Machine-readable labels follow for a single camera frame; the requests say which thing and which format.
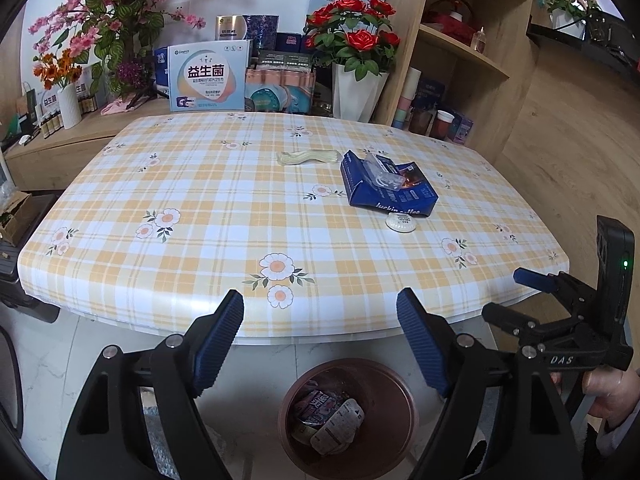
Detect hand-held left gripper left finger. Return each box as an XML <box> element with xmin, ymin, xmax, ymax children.
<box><xmin>55</xmin><ymin>288</ymin><xmax>246</xmax><ymax>480</ymax></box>

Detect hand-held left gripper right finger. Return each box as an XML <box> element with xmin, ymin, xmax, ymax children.
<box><xmin>396</xmin><ymin>288</ymin><xmax>586</xmax><ymax>480</ymax></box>

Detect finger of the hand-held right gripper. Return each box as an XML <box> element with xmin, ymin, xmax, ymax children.
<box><xmin>514</xmin><ymin>268</ymin><xmax>600</xmax><ymax>322</ymax></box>
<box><xmin>481</xmin><ymin>302</ymin><xmax>597</xmax><ymax>347</ymax></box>

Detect brown trash bin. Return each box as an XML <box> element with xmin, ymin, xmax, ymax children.
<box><xmin>277</xmin><ymin>357</ymin><xmax>420</xmax><ymax>473</ymax></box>

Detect blue and white snack packet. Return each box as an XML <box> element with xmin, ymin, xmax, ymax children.
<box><xmin>291</xmin><ymin>389</ymin><xmax>346</xmax><ymax>428</ymax></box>

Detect white printed tray film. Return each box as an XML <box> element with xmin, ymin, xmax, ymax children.
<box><xmin>310</xmin><ymin>399</ymin><xmax>365</xmax><ymax>457</ymax></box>

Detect white round lid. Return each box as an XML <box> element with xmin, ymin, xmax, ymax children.
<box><xmin>385</xmin><ymin>212</ymin><xmax>417</xmax><ymax>234</ymax></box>

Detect blue coffee paper bag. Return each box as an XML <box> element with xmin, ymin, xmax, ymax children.
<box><xmin>340</xmin><ymin>149</ymin><xmax>438</xmax><ymax>218</ymax></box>

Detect clear plastic packaging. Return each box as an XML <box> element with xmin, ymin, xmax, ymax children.
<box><xmin>362</xmin><ymin>152</ymin><xmax>408</xmax><ymax>191</ymax></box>

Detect pale yellow wrapper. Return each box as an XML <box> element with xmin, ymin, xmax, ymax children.
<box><xmin>276</xmin><ymin>147</ymin><xmax>340</xmax><ymax>166</ymax></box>

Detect person's right forearm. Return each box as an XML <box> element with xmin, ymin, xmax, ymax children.
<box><xmin>582</xmin><ymin>410</ymin><xmax>640</xmax><ymax>480</ymax></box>

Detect person's right hand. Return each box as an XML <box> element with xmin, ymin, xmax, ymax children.
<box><xmin>550</xmin><ymin>369</ymin><xmax>640</xmax><ymax>418</ymax></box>

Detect yellow checked flower tablecloth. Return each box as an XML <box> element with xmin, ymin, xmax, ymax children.
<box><xmin>17</xmin><ymin>112</ymin><xmax>572</xmax><ymax>346</ymax></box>

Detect purple box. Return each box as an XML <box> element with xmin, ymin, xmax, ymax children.
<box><xmin>452</xmin><ymin>112</ymin><xmax>475</xmax><ymax>143</ymax></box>

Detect red paper cup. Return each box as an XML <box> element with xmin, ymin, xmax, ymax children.
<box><xmin>432</xmin><ymin>110</ymin><xmax>453</xmax><ymax>140</ymax></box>

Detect dark blue shelf box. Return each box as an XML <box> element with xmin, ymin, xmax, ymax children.
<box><xmin>417</xmin><ymin>77</ymin><xmax>446</xmax><ymax>111</ymax></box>

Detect stack of coloured cups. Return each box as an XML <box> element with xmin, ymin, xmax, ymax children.
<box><xmin>391</xmin><ymin>66</ymin><xmax>421</xmax><ymax>131</ymax></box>

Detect cardboard box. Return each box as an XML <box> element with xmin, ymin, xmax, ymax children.
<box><xmin>0</xmin><ymin>192</ymin><xmax>38</xmax><ymax>243</ymax></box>

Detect low wooden cabinet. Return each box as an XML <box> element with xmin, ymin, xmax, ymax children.
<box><xmin>2</xmin><ymin>97</ymin><xmax>173</xmax><ymax>193</ymax></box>

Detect white faceted vase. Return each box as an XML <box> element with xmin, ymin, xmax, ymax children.
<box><xmin>331</xmin><ymin>62</ymin><xmax>388</xmax><ymax>123</ymax></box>

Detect pink cloth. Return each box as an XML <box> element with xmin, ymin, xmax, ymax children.
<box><xmin>100</xmin><ymin>97</ymin><xmax>156</xmax><ymax>116</ymax></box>

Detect red teapot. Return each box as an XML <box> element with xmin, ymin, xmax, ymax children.
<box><xmin>422</xmin><ymin>0</ymin><xmax>476</xmax><ymax>46</ymax></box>

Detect white and blue printed box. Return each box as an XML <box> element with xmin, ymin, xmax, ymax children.
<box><xmin>167</xmin><ymin>39</ymin><xmax>252</xmax><ymax>112</ymax></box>

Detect white ribbed vase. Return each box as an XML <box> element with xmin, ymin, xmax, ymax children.
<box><xmin>56</xmin><ymin>84</ymin><xmax>83</xmax><ymax>130</ymax></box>

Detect row of small brown bottles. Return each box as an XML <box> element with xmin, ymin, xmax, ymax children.
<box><xmin>37</xmin><ymin>105</ymin><xmax>63</xmax><ymax>138</ymax></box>

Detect purple artificial flowers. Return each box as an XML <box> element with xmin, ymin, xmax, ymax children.
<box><xmin>115</xmin><ymin>57</ymin><xmax>153</xmax><ymax>96</ymax></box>

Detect red rose bouquet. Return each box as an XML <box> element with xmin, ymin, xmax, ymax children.
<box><xmin>302</xmin><ymin>0</ymin><xmax>401</xmax><ymax>81</ymax></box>

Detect wooden shelf unit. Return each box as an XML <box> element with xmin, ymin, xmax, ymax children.
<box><xmin>370</xmin><ymin>0</ymin><xmax>538</xmax><ymax>161</ymax></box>

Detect orange artificial flowers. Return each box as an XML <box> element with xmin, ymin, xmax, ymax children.
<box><xmin>32</xmin><ymin>52</ymin><xmax>83</xmax><ymax>91</ymax></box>

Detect silver box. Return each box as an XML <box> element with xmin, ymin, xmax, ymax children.
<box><xmin>215</xmin><ymin>14</ymin><xmax>248</xmax><ymax>42</ymax></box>

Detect blue patterned box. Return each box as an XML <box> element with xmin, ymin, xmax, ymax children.
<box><xmin>247</xmin><ymin>14</ymin><xmax>278</xmax><ymax>51</ymax></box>

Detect pink blossom artificial plant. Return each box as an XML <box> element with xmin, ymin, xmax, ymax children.
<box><xmin>27</xmin><ymin>0</ymin><xmax>208</xmax><ymax>106</ymax></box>

